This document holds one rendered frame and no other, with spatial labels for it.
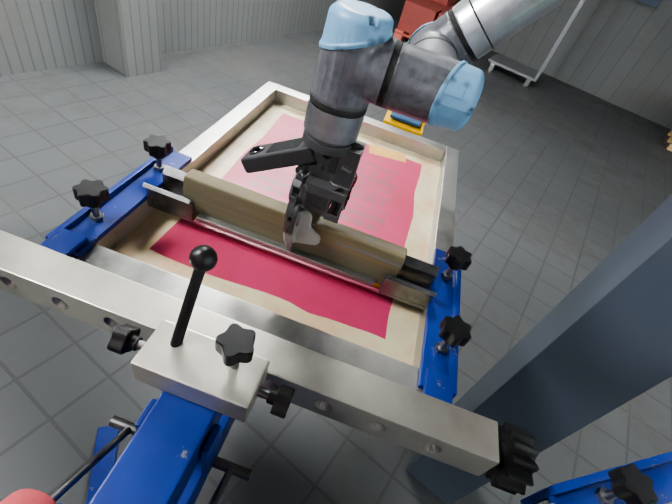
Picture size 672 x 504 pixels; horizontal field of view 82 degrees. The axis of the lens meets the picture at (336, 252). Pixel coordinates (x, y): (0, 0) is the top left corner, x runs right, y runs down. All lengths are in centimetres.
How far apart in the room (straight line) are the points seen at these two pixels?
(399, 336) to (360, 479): 98
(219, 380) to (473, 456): 30
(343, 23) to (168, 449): 46
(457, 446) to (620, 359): 53
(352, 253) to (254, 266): 17
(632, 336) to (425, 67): 65
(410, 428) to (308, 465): 108
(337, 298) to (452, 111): 35
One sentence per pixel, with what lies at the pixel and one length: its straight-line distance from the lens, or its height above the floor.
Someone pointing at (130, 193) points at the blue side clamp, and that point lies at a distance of 74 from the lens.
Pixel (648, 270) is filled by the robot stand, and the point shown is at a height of 111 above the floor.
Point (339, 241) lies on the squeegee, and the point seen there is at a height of 104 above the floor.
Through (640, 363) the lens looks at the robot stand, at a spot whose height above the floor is 94.
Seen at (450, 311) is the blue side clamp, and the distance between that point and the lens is 67.
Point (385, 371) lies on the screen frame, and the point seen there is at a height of 99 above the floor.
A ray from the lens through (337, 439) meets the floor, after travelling 160.
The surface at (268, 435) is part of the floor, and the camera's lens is 156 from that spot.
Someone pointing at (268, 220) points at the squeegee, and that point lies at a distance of 65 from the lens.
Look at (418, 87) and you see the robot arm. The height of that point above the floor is 131.
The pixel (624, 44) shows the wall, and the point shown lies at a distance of 754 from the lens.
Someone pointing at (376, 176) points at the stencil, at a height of 96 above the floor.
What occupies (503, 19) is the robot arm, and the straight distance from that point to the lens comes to 59.
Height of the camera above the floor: 146
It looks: 43 degrees down
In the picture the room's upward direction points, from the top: 19 degrees clockwise
